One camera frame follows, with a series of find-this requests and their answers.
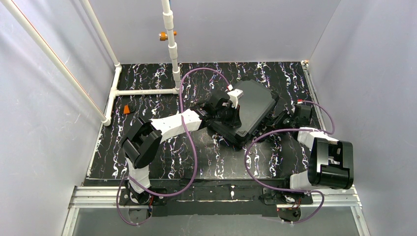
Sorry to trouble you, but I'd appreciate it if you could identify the black foam-lined poker case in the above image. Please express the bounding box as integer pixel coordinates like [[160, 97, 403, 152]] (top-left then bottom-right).
[[208, 76, 279, 149]]

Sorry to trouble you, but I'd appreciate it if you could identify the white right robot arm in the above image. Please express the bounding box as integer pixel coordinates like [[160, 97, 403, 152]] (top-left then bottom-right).
[[267, 104, 354, 190]]

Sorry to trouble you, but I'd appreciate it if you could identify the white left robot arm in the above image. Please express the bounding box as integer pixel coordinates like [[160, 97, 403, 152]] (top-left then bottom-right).
[[121, 88, 243, 194]]

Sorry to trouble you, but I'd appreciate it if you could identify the orange hex key set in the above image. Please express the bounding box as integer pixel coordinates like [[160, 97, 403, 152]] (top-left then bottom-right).
[[120, 105, 135, 115]]

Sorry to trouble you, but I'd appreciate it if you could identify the orange clamp on pipe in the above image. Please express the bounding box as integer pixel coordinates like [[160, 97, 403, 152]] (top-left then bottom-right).
[[159, 31, 177, 41]]

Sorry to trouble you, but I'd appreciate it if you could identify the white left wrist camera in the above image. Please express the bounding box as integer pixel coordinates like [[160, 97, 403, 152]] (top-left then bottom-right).
[[227, 85, 244, 108]]

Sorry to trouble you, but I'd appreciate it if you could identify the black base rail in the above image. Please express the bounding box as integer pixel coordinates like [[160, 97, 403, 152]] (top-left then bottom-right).
[[118, 180, 311, 217]]

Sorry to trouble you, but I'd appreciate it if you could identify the white PVC pipe frame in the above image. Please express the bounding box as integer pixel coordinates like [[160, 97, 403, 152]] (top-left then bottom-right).
[[1, 0, 181, 126]]

